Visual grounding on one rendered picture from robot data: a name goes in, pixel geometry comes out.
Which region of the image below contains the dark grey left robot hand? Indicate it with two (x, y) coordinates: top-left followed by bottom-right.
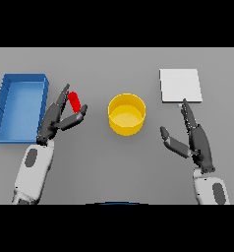
(35, 83), (88, 147)

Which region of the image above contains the pale square measuring scale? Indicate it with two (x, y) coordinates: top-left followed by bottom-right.
(158, 68), (204, 105)

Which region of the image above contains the yellow bowl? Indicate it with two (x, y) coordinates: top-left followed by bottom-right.
(107, 93), (147, 137)

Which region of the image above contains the blue tray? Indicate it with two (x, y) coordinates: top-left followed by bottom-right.
(0, 73), (50, 145)

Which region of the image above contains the red beaker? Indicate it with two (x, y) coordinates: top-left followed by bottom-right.
(68, 91), (83, 114)

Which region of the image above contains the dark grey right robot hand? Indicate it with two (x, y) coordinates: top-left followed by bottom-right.
(159, 97), (216, 174)

